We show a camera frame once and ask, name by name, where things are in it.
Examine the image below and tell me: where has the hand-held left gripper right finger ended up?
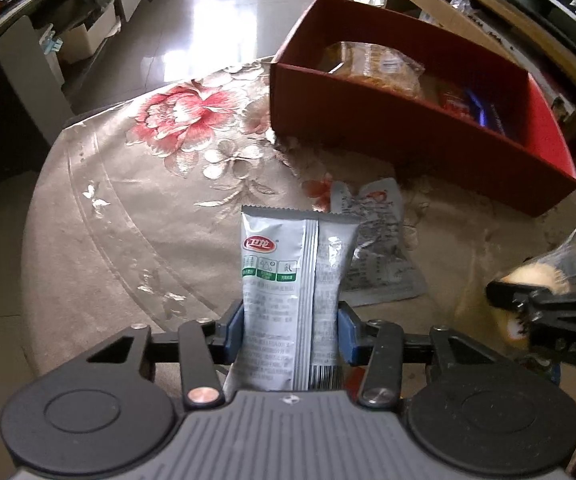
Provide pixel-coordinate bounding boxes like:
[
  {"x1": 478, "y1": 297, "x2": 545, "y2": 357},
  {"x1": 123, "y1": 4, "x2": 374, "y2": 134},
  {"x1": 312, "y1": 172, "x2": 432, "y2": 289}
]
[{"x1": 337, "y1": 300, "x2": 512, "y2": 409}]

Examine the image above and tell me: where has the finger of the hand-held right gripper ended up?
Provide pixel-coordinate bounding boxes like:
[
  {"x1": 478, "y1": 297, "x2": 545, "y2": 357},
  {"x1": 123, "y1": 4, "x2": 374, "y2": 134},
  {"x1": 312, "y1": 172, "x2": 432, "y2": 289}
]
[{"x1": 485, "y1": 281, "x2": 576, "y2": 362}]

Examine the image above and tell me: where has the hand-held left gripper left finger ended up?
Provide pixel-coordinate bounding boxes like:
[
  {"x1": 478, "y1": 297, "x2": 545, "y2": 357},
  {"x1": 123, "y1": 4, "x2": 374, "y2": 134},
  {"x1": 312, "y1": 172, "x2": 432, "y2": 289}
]
[{"x1": 85, "y1": 302, "x2": 246, "y2": 409}]

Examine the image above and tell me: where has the round bun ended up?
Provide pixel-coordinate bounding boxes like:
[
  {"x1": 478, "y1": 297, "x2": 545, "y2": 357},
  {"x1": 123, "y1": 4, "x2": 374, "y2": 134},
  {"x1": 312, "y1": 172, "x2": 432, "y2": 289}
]
[{"x1": 488, "y1": 222, "x2": 576, "y2": 346}]

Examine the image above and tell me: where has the long grey snack packet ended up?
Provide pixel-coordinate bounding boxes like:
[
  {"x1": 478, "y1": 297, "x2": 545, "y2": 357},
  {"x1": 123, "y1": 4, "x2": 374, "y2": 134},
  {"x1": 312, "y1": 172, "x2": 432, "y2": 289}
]
[{"x1": 223, "y1": 205, "x2": 359, "y2": 393}]

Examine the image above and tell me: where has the small silver snack packet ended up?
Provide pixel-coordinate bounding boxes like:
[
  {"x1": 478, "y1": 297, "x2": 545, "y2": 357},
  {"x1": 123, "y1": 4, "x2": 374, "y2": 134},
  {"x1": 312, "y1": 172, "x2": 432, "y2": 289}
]
[{"x1": 330, "y1": 177, "x2": 429, "y2": 307}]

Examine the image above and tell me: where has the purple wafer biscuit packet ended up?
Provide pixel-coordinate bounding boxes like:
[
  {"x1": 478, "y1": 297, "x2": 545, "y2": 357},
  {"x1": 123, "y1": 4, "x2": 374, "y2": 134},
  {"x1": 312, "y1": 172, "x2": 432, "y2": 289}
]
[{"x1": 465, "y1": 89, "x2": 506, "y2": 136}]

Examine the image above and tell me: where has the red cardboard box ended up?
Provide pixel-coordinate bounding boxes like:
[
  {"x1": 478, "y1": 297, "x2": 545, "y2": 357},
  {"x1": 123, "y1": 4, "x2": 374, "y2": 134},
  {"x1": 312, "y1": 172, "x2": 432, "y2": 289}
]
[{"x1": 269, "y1": 0, "x2": 576, "y2": 217}]

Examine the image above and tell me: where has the red yellow snack packet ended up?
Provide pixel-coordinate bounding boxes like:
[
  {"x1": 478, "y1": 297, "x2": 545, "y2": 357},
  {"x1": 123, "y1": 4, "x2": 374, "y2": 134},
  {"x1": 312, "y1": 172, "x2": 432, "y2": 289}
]
[{"x1": 440, "y1": 87, "x2": 474, "y2": 118}]

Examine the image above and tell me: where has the clear bag of flaky pastry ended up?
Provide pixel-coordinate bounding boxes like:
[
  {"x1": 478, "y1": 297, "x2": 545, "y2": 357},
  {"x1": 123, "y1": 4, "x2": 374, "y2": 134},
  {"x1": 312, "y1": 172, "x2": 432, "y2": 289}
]
[{"x1": 318, "y1": 41, "x2": 426, "y2": 98}]

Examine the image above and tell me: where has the floral beige tablecloth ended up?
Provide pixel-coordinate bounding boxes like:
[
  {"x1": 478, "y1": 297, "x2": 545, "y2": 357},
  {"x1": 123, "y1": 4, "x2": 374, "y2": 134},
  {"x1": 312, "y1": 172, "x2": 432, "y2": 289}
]
[{"x1": 20, "y1": 55, "x2": 576, "y2": 441}]

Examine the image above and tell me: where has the wooden television cabinet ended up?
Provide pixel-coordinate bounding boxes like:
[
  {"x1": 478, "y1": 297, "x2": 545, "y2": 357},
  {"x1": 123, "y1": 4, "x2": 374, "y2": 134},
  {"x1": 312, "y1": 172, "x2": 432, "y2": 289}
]
[{"x1": 318, "y1": 0, "x2": 576, "y2": 161}]

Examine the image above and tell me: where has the white storage box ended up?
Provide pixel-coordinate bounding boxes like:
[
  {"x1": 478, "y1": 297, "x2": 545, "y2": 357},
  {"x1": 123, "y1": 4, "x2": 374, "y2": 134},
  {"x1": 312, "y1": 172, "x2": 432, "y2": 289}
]
[{"x1": 60, "y1": 0, "x2": 121, "y2": 63}]

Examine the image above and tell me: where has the dark long desk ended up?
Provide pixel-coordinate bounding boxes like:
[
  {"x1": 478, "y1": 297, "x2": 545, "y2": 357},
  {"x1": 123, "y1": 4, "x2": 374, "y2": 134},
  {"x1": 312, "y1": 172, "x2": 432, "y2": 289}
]
[{"x1": 0, "y1": 0, "x2": 151, "y2": 151}]

